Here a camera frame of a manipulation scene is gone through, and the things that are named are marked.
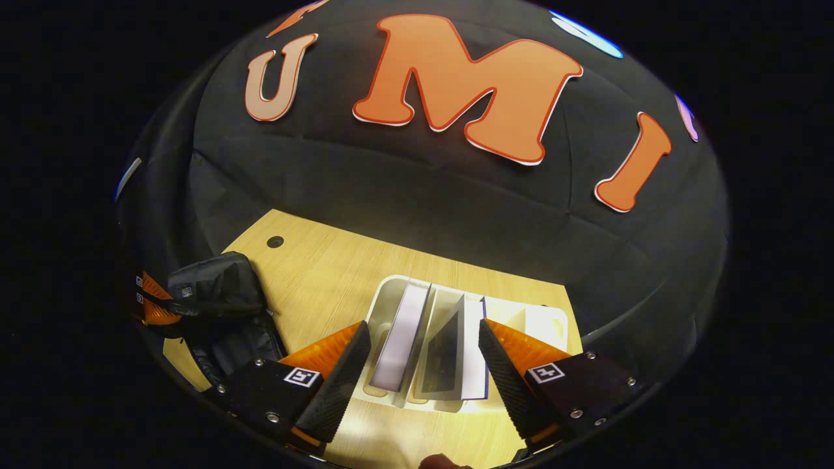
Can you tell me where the black schoolbag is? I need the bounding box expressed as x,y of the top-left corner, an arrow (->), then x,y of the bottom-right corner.
163,251 -> 291,395

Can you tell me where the pale cover book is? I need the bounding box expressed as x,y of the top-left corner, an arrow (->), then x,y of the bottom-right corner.
370,281 -> 432,394

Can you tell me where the white bookshelf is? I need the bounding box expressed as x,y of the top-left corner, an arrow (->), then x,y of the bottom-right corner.
362,275 -> 569,412

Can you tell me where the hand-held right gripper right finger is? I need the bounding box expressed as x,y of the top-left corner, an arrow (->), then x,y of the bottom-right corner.
479,319 -> 650,457

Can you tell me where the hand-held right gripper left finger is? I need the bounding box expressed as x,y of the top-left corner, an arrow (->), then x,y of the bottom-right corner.
207,320 -> 373,457

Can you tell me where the dark blue cover book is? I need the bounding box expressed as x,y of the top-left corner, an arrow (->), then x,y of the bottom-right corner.
412,294 -> 489,401

